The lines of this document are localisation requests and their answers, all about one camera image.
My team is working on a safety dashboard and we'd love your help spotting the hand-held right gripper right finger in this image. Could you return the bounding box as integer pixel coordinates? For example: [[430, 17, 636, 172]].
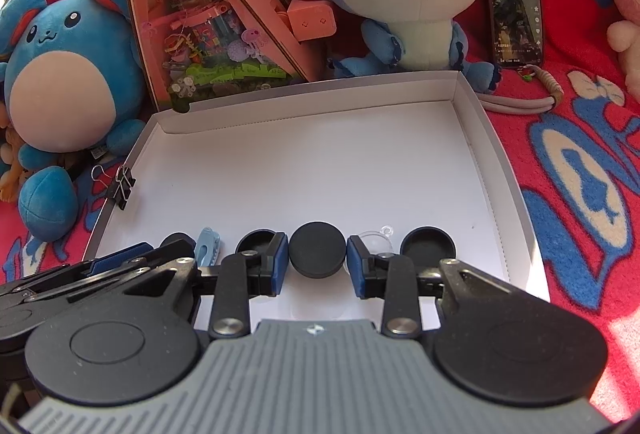
[[346, 235, 526, 339]]

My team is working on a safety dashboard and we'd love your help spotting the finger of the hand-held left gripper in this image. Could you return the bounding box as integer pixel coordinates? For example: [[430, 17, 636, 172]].
[[20, 258, 176, 307], [0, 241, 156, 299]]

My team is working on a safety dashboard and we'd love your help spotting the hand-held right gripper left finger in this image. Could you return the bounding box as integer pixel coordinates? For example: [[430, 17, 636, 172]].
[[107, 231, 291, 340]]

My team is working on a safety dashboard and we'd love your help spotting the clear plastic dome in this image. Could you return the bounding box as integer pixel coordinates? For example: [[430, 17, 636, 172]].
[[350, 225, 401, 272]]

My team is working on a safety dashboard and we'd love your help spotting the black round cap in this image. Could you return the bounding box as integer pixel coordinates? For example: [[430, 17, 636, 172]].
[[235, 229, 281, 257], [160, 234, 197, 259], [289, 222, 348, 282], [400, 226, 457, 262]]

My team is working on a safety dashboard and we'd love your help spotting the blue hair clip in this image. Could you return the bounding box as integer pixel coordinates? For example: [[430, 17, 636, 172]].
[[194, 227, 222, 268]]

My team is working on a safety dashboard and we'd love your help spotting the shallow white cardboard box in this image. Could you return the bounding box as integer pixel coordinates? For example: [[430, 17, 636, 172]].
[[82, 70, 551, 330]]

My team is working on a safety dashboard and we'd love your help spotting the black binder clip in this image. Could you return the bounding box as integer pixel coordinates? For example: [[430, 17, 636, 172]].
[[91, 164, 137, 211]]

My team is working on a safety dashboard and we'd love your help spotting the round blue plush toy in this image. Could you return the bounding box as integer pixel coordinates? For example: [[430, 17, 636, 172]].
[[0, 0, 151, 245]]

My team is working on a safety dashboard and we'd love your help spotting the pink triangular toy house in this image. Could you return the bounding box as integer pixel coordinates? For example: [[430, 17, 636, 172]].
[[116, 0, 337, 115]]

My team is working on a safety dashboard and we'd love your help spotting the grey phone strap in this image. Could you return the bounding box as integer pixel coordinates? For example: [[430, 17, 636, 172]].
[[480, 66, 563, 115]]

